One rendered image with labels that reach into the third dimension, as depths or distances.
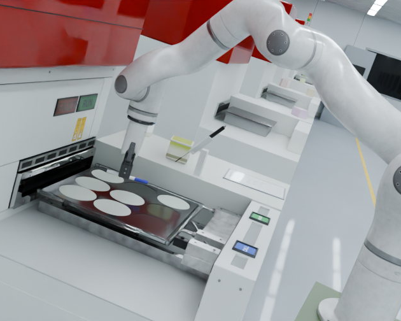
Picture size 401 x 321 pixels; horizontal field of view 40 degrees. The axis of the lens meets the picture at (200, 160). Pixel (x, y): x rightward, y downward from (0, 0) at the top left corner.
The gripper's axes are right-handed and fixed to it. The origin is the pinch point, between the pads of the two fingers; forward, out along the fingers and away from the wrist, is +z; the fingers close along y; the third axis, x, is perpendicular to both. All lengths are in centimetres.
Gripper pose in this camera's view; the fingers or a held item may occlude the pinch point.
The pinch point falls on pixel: (125, 170)
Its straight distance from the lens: 158.3
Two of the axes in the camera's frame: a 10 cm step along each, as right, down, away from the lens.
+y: 0.3, 2.6, -9.7
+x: 9.5, 2.8, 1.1
